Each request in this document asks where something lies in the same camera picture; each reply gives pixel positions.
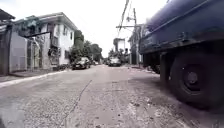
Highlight black car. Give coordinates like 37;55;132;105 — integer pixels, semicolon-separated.
71;56;92;71

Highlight utility pole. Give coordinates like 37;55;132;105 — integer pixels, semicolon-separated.
115;7;141;67

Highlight concrete kerb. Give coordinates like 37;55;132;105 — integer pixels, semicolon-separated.
0;69;69;89

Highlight blue truck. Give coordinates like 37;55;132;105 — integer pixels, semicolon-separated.
137;0;224;111

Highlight building behind truck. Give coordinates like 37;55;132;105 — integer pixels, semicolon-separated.
127;24;146;66

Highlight overhead wires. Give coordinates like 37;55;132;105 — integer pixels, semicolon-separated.
116;0;134;38

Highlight grey gate wall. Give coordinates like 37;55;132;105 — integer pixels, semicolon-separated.
0;8;28;76

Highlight grey concrete road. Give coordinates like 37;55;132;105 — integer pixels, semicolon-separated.
0;63;224;128

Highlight white two-storey house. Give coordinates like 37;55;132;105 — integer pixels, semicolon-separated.
13;11;78;70

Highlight grey vehicle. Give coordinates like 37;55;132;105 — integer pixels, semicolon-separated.
107;56;122;68

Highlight row of trees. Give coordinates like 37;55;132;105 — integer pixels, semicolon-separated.
68;29;104;65

